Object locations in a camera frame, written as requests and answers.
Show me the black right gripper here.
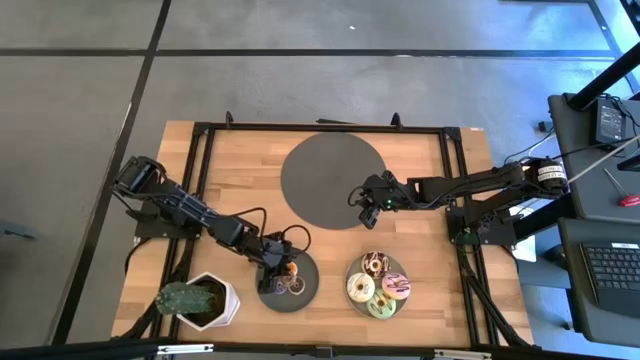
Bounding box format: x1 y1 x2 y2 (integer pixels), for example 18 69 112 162
358 170 417 231

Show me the large chocolate sprinkled donut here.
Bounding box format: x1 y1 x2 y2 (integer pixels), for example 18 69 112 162
361 250 391 279

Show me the large pink frosted donut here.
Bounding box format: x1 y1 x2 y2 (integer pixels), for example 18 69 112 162
381 272 412 301

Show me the large white frosted donut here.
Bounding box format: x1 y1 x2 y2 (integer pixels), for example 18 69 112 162
346 272 376 303

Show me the large green frosted donut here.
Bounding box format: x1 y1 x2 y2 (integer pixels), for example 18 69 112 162
366 289 398 320

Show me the dark grey round plate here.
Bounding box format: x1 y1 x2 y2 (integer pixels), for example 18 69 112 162
255 246 320 314

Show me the white hexagonal plant pot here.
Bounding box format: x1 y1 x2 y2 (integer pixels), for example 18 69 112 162
175 271 242 332

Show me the round dark grey mat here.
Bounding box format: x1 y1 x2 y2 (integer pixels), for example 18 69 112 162
280 131 387 231

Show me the light grey round plate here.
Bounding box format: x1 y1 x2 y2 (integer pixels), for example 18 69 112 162
342 249 410 320

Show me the green cactus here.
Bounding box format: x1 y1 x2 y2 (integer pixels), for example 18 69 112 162
155 282 217 316

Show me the grey side desk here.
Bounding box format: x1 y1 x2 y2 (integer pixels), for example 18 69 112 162
547 92 640 211

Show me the white rod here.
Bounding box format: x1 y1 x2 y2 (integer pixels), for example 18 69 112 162
567 133 640 185

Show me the black electronic box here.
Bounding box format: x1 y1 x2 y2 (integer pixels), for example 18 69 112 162
594 97 629 146

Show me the black keyboard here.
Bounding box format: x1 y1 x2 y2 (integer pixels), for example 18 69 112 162
580 242 640 317

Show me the black diagonal pole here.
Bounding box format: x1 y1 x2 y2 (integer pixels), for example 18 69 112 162
569 42 640 111

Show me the black aluminium table frame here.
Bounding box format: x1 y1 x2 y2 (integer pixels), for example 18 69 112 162
112 110 534 351

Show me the red-handled screwdriver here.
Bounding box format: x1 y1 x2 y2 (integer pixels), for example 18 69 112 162
602 167 640 208

